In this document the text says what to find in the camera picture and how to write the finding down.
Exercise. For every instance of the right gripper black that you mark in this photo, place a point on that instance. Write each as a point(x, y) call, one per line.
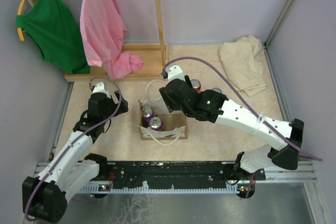
point(170, 105)

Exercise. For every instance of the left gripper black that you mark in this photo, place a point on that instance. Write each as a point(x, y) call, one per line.
point(123, 108)

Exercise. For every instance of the red can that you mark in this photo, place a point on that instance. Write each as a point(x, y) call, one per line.
point(196, 85)

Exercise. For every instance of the purple can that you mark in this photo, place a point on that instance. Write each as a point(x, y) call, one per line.
point(156, 124)
point(218, 90)
point(147, 113)

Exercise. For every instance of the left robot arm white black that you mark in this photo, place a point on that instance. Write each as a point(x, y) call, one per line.
point(47, 195)

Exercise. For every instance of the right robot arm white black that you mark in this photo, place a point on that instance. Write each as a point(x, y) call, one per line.
point(283, 139)

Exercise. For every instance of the wooden clothes rack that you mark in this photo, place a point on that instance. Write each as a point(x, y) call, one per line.
point(155, 56)

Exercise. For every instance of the beige folded cloth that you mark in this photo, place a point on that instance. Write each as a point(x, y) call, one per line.
point(240, 65)

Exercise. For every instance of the pink t-shirt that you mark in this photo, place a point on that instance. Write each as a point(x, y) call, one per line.
point(103, 31)

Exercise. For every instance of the green tank top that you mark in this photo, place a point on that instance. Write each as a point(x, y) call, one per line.
point(51, 25)

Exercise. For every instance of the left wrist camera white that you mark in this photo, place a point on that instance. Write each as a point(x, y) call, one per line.
point(99, 87)

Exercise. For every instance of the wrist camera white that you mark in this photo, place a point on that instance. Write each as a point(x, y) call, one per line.
point(99, 87)
point(173, 72)

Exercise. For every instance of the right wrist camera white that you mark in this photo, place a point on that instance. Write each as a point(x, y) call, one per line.
point(173, 72)

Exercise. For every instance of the canvas bag with white handles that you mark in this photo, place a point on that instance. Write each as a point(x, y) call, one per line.
point(174, 124)

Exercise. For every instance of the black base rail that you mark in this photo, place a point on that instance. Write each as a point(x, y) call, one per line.
point(178, 175)

